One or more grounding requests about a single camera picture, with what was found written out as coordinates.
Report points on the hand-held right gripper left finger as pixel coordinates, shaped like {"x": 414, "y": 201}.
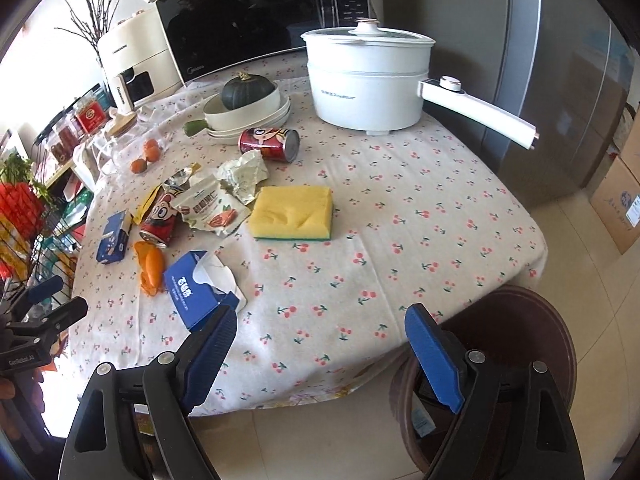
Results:
{"x": 210, "y": 355}

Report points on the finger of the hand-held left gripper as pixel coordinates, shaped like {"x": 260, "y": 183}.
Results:
{"x": 60, "y": 315}
{"x": 45, "y": 287}

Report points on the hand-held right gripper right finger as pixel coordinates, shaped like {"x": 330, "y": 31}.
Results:
{"x": 432, "y": 355}

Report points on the brown round trash bin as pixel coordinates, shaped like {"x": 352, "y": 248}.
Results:
{"x": 500, "y": 320}

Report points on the red cartoon drink can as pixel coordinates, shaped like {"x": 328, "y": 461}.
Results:
{"x": 267, "y": 144}
{"x": 160, "y": 215}

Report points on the white snack pouch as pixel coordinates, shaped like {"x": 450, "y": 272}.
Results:
{"x": 210, "y": 210}

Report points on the blue tissue box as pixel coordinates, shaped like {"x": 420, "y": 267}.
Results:
{"x": 192, "y": 285}

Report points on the small blue carton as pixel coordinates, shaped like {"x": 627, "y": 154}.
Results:
{"x": 112, "y": 237}

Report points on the red and green ornament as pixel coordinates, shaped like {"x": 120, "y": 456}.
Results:
{"x": 20, "y": 205}

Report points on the orange peel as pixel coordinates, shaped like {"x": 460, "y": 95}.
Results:
{"x": 150, "y": 265}

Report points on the yellow wrapper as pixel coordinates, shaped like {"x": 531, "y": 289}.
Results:
{"x": 145, "y": 203}

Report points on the small tangerine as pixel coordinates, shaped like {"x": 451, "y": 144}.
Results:
{"x": 139, "y": 165}

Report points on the yellow and green sponge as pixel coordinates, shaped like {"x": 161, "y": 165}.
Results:
{"x": 292, "y": 212}

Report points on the cherry print tablecloth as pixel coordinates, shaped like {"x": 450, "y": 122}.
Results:
{"x": 400, "y": 185}

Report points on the glass pitcher with wooden lid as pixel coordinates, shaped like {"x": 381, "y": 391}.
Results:
{"x": 117, "y": 130}

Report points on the brown eggs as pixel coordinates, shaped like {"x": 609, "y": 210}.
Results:
{"x": 150, "y": 149}

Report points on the silver foil wrapper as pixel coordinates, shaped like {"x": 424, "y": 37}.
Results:
{"x": 180, "y": 176}

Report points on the red box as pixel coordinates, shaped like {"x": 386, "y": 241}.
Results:
{"x": 90, "y": 116}

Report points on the white bowl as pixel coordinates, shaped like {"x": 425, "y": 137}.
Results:
{"x": 250, "y": 117}

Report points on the white air fryer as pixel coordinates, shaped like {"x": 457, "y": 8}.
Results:
{"x": 140, "y": 55}

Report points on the dark green squash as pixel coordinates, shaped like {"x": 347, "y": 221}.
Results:
{"x": 248, "y": 92}

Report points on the white electric cooking pot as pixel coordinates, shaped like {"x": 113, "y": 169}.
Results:
{"x": 370, "y": 95}

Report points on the dried dark branches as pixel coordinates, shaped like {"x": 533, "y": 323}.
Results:
{"x": 95, "y": 20}

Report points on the grey refrigerator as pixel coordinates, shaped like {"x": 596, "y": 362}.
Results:
{"x": 550, "y": 85}

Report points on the black microwave oven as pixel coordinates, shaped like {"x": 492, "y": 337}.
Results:
{"x": 240, "y": 20}

